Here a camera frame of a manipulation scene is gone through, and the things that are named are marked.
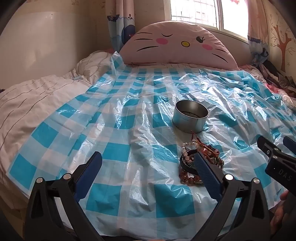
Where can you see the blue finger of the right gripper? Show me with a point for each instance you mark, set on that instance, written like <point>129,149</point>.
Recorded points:
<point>269,149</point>
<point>290,144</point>

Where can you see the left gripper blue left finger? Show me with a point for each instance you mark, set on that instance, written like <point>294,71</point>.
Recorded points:
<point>85,175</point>

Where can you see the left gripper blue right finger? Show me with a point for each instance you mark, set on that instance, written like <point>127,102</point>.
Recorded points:
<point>210,174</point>

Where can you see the person's right hand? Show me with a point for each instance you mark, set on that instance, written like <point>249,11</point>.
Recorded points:
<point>284,217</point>

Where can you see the pile of clothes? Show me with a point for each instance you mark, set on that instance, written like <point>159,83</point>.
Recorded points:
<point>275,79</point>

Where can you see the round silver metal tin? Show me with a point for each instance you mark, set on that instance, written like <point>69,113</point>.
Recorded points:
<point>190,116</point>

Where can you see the blue white checkered plastic sheet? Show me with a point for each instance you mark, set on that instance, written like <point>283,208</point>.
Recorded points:
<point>127,117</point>

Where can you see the white striped quilt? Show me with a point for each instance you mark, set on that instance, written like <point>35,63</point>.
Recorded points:
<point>24,106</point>

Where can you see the wardrobe with tree decal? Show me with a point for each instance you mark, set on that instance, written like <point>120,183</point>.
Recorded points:
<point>281,41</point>

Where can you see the pink curtain at right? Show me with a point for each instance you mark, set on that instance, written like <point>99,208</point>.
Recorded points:
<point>257,32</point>

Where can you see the pink cat face pillow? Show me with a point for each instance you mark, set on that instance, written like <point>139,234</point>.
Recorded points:
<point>177,42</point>

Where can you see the window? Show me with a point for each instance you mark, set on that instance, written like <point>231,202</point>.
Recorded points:
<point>227,16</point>

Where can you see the blue whale print curtain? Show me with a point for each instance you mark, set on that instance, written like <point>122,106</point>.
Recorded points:
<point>121,23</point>

